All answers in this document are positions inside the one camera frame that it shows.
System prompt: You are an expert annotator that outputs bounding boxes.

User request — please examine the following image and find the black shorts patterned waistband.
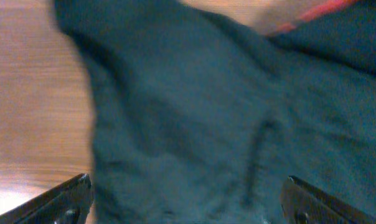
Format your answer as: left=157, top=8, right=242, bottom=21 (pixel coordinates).
left=54, top=0, right=376, bottom=223

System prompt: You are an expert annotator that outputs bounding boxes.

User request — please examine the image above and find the red garment in pile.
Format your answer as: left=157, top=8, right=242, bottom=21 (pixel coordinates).
left=267, top=0, right=358, bottom=36

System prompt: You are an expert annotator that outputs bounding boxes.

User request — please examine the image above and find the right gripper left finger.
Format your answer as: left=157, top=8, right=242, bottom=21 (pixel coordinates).
left=0, top=174, right=93, bottom=224

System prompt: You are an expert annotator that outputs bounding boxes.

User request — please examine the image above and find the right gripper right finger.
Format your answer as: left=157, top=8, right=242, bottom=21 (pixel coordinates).
left=281, top=175, right=376, bottom=224

